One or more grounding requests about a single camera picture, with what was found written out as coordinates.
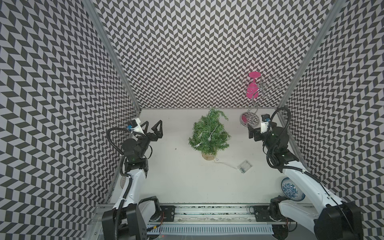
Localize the clear string light wire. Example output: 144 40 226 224
193 124 241 170

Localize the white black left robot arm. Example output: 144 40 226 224
102 118 165 240

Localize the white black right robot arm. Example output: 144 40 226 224
248 122 364 240

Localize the small green christmas tree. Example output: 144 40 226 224
189 108 231 161

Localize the clear battery box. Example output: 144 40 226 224
237 160 253 174

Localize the pink plastic wine glass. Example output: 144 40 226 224
246 72 261 100

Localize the clear pink glass plate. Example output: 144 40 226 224
120 176 127 189

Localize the blue white patterned plate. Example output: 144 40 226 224
281 178 306 202

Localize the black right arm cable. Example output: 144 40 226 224
265 106 358 238

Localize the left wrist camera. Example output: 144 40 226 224
126 118 144 134

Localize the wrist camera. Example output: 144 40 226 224
260 114 271 134
126 118 144 134

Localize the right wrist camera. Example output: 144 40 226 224
260 114 271 134

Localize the chrome wire glass rack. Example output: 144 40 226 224
240 74 282 128

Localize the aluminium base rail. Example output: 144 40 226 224
89 203 346 240

